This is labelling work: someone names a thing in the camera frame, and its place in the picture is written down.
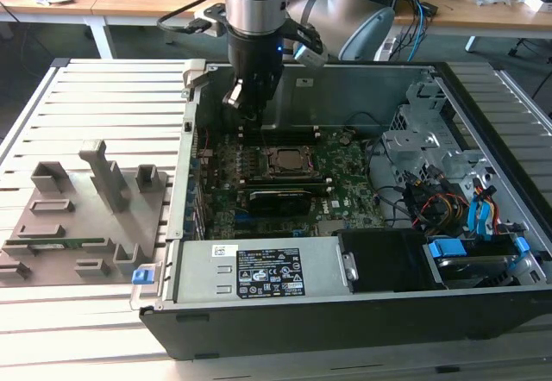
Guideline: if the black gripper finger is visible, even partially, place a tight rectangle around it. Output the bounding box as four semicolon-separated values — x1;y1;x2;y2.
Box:
251;74;278;117
221;78;260;125

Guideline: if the thin wire locking lever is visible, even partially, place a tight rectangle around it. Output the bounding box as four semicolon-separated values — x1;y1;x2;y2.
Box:
257;124;277;152

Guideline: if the silver square CPU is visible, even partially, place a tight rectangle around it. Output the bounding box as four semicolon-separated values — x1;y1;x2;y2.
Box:
274;147;306;172

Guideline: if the CPU socket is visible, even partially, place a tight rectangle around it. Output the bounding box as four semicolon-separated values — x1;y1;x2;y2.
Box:
258;143;318;182

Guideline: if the grey plastic case latch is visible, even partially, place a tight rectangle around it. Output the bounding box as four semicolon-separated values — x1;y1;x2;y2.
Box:
181;59;209;97

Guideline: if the black RAM slot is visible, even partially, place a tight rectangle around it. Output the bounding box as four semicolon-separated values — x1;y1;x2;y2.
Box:
241;181;334;197
239;131;321;144
240;175;332;186
239;124;321;134

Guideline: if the black graphics card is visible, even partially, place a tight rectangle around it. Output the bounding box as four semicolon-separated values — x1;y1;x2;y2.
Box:
248;189;312;219

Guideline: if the green motherboard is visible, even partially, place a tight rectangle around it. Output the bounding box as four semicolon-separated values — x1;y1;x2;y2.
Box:
196;125;389;242

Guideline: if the white power strip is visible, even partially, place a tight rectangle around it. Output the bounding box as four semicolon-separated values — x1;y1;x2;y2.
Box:
373;35;398;62

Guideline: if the metal drive cage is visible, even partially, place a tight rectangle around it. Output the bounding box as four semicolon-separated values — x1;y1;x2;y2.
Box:
381;103;498;193

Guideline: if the silver power supply unit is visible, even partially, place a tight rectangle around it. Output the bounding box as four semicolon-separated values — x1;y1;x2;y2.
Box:
172;237;347;309

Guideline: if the grey parts rack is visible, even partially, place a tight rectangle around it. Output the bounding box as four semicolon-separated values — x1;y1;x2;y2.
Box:
0;139;170;288

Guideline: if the blue plastic latch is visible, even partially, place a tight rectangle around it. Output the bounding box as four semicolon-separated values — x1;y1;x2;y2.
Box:
131;268;155;288

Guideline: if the black plastic shroud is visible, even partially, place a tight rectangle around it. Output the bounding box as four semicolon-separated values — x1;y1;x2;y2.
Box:
336;228;433;295

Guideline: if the short wooden desk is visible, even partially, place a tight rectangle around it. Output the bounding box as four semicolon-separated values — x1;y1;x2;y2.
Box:
0;0;116;60

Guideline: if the green RAM stick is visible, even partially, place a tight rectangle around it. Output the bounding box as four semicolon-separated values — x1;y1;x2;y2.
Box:
3;235;108;252

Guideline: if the black open PC case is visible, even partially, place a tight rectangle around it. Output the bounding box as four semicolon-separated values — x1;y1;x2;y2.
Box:
138;59;552;361

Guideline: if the blue disk carrier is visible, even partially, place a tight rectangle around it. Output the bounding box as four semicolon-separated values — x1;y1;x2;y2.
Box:
426;235;530;290

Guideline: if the silver hard disk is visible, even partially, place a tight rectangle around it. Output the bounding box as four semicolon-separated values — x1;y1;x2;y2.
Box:
437;254;512;290

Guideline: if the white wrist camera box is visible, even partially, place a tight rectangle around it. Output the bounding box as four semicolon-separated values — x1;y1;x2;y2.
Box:
292;40;329;69

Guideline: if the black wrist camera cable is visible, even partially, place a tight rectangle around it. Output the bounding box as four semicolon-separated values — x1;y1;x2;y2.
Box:
155;0;226;36

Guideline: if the blue cable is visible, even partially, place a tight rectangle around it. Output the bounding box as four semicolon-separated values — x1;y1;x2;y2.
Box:
412;0;429;61

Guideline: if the red yellow wire bundle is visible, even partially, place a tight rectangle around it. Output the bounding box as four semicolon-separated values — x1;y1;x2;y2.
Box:
414;191;470;228

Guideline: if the blue flat wire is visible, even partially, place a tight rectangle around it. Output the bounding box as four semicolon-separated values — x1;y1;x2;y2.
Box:
480;185;498;240
469;194;488;241

